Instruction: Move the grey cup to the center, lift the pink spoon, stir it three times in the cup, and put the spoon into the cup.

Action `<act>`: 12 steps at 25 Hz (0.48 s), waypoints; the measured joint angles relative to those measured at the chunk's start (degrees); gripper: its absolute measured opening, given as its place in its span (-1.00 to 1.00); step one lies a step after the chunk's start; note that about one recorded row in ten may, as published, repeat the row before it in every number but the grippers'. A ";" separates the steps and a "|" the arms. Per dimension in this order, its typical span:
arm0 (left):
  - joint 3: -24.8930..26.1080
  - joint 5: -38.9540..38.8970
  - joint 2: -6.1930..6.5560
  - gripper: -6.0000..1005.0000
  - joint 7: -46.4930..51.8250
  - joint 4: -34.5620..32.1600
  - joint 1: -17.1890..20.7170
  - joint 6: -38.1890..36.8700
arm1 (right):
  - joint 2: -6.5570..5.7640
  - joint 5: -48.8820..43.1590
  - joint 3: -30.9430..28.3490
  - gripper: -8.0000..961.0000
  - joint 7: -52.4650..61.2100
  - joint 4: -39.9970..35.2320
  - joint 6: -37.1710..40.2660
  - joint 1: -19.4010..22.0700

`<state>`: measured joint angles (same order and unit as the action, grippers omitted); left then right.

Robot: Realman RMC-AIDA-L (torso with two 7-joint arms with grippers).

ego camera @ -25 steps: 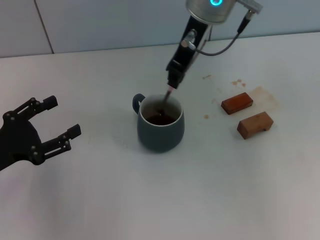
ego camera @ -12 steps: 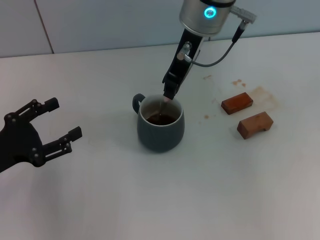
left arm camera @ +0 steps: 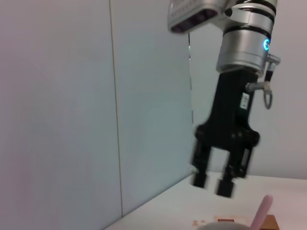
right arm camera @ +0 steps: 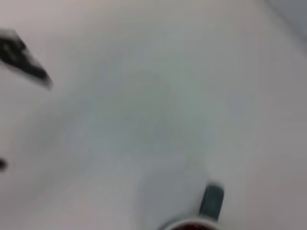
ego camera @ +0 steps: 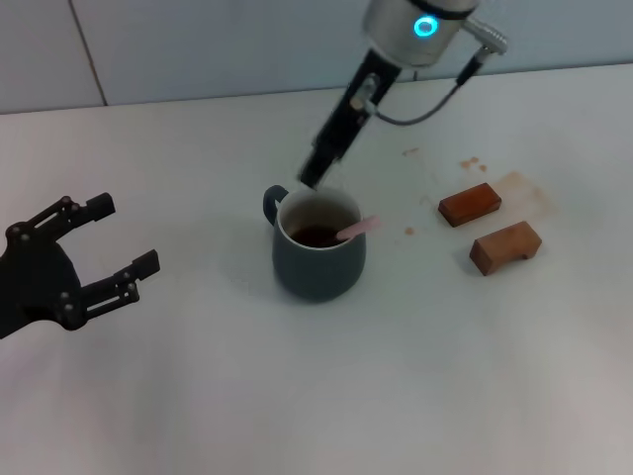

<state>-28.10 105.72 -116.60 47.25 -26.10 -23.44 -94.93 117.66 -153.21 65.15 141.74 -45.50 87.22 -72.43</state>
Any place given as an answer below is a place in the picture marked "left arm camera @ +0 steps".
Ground grey ceramic cup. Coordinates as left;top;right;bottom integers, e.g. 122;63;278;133
195;221;250;230

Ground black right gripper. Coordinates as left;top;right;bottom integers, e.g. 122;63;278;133
189;69;261;198

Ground right gripper metal cable plug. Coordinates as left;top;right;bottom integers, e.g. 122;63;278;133
246;54;281;110

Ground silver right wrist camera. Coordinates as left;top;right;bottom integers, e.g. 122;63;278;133
167;0;237;34

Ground metal spoon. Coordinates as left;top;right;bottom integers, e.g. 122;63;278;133
248;194;274;230

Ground wooden spoon rest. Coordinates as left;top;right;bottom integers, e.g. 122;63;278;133
217;214;281;230

